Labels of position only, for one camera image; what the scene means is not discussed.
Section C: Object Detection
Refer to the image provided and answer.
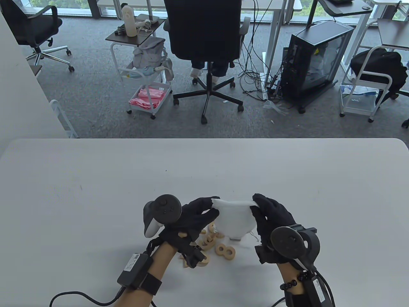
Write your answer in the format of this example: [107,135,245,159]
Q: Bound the person's right hand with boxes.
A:
[250,193,297,247]

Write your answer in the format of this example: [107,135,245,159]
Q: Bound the person's left hand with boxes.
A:
[158,196,221,255]

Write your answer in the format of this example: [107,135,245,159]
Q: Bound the white drawstring bag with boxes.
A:
[211,198,259,243]

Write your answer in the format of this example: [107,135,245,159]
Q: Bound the pile of wooden number blocks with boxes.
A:
[182,222,237,268]

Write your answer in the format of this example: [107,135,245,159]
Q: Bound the person's left forearm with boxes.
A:
[114,241,178,307]

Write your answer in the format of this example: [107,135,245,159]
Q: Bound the person's right forearm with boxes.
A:
[275,262,309,307]

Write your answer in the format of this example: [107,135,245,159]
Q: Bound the black bag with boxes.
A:
[350,48,409,106]

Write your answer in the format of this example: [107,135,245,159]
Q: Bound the black tracking controller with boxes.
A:
[271,224,321,272]
[143,194,182,238]

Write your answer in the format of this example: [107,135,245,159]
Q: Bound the black labelled sensor box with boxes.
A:
[308,275,331,307]
[117,253,154,290]

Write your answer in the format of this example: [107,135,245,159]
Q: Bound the clear plastic wrap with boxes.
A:
[263,98,289,116]

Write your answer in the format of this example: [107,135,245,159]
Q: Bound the pink folded cloth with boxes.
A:
[129,88,166,110]

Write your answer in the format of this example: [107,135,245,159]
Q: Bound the white metal cart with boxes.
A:
[339,45,394,123]

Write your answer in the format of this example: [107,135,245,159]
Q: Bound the clear plastic bags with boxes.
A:
[340,84,380,107]

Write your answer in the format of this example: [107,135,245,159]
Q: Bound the light blue packet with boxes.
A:
[126,66,154,79]

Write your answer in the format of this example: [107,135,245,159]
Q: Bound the white metal rack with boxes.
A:
[50,99,79,138]

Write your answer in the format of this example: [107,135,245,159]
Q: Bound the black computer tower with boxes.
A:
[281,21,356,114]

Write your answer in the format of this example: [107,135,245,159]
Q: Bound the grey backpack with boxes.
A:
[133,36,174,81]

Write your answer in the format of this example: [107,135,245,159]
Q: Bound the white rolling cart dark top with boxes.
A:
[105,19,174,120]

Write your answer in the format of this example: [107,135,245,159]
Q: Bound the black high-back office chair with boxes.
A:
[164,0,251,124]

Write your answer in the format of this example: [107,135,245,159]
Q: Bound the grey flat box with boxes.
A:
[137,13,159,25]

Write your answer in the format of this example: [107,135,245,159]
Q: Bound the white cylindrical device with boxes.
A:
[121,5,138,37]

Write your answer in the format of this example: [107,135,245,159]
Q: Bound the white partition panel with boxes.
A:
[0,13,70,152]

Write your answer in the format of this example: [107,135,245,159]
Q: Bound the dark grey desk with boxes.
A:
[377,18,409,51]

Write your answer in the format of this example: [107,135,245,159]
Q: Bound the black standing desk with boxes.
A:
[305,0,374,31]

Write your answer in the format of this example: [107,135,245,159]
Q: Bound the black mesh office chair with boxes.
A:
[0,0,75,72]

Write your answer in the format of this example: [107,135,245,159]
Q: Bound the dark bead bracelet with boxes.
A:
[280,270,309,290]

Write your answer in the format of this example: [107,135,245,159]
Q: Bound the black forearm strap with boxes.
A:
[286,293,315,307]
[141,274,162,295]

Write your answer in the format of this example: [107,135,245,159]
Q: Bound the black sensor cable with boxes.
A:
[50,286,127,307]
[315,270,336,307]

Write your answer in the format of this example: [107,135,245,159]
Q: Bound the white cable duct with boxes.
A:
[259,51,269,101]

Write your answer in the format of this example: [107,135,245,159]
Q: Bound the black cable tangle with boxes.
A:
[238,0,283,100]

